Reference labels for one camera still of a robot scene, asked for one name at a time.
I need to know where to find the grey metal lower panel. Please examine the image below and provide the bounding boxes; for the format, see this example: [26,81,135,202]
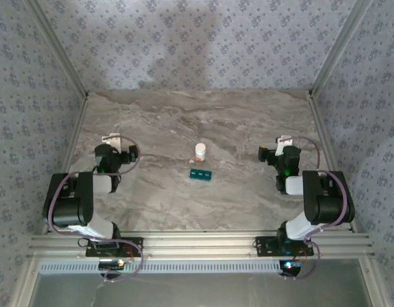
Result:
[29,273,374,307]

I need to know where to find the aluminium frame leg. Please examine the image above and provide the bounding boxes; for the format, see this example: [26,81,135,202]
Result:
[10,258,41,307]
[358,257,394,307]

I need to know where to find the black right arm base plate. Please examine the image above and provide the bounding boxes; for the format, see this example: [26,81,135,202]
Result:
[255,235,315,258]

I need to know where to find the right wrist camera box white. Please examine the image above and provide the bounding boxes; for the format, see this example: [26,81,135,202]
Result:
[274,135,294,157]

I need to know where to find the aluminium frame post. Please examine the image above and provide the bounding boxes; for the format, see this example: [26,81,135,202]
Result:
[308,0,374,97]
[24,0,90,98]

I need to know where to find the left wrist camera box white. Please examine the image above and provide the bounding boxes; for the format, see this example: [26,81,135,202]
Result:
[101,133,122,150]

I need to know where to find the aluminium table side rail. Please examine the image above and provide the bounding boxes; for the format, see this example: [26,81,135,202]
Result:
[307,91,358,233]
[42,95,90,235]

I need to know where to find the teal weekly pill organizer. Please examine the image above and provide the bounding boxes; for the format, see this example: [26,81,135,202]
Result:
[188,168,214,183]

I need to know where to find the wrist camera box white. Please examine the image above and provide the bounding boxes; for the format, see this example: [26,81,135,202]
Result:
[101,133,122,150]
[274,135,294,157]

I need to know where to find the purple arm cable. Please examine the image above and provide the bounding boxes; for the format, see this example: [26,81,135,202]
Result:
[47,134,144,283]
[280,136,349,281]

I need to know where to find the grey slotted cable duct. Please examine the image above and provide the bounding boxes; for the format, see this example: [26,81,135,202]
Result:
[36,259,286,275]

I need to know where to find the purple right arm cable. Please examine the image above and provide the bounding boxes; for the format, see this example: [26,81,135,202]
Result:
[280,136,349,281]

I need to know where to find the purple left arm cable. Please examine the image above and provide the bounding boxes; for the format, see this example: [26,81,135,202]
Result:
[47,134,144,283]

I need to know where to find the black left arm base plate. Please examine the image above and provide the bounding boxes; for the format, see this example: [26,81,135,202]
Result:
[85,236,144,258]

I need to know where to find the aluminium mounting rail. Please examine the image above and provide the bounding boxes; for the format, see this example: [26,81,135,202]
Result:
[26,230,375,260]

